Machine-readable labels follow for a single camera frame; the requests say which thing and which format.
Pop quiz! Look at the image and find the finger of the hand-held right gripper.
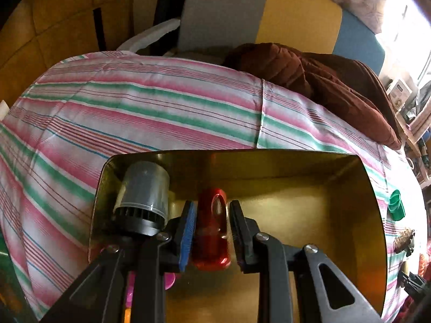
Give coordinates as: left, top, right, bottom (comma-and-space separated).
397, 271, 431, 297

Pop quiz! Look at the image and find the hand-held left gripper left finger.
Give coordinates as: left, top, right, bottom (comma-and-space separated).
40, 200, 197, 323

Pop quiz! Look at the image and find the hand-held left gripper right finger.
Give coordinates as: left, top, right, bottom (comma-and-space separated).
229, 200, 383, 323

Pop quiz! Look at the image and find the brown figure toy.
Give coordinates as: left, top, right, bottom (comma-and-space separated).
394, 229, 415, 254

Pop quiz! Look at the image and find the magenta spool toy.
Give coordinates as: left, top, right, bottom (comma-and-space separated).
125, 271, 176, 310

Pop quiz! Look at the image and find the gold metal tin box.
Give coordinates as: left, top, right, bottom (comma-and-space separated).
88, 150, 387, 323

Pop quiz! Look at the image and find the green plastic toy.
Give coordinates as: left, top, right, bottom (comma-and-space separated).
388, 189, 406, 222

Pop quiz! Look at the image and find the wooden nightstand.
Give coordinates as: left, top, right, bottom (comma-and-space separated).
397, 101, 431, 189

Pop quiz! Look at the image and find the striped pink green bedsheet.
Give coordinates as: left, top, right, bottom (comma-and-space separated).
0, 50, 425, 323

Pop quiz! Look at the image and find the brown quilt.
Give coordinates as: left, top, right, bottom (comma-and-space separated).
224, 43, 402, 150

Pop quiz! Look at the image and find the white carton box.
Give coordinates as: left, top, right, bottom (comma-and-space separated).
387, 79, 413, 108

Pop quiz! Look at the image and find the white foam piece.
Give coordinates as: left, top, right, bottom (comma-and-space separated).
118, 18, 182, 54

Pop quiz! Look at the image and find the grey yellow blue headboard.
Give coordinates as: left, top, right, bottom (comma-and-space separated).
177, 0, 386, 75

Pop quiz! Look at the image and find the wooden wardrobe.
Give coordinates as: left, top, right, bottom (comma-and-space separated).
0, 0, 135, 108

